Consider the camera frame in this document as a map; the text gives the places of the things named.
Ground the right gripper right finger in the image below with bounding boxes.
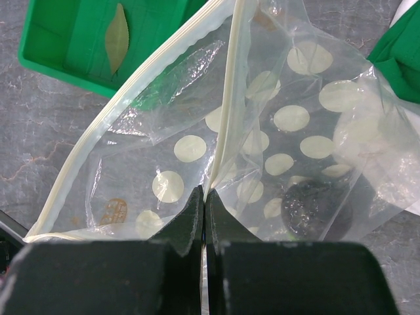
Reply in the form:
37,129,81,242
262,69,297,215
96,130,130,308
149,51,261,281
205,191,390,314

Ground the clear dotted zip bag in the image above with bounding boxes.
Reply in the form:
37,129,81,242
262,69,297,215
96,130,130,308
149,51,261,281
25,1,419,243

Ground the white hanging garment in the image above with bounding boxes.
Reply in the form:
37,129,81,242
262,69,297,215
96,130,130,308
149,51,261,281
389,0,419,29

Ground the dried green leaf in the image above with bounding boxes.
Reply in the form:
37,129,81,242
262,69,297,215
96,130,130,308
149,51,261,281
105,3,129,75

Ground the green hanging garment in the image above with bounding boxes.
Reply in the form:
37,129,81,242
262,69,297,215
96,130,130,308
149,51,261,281
366,0,420,106

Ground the green plastic tray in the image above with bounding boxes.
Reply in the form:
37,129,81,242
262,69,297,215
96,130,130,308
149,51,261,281
18,0,205,98

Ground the dark purple mangosteen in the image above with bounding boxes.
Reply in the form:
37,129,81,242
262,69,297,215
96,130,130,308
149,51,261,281
281,180,353,241

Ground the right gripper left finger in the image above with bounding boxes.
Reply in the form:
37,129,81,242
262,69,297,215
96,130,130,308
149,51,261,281
1,187,204,314

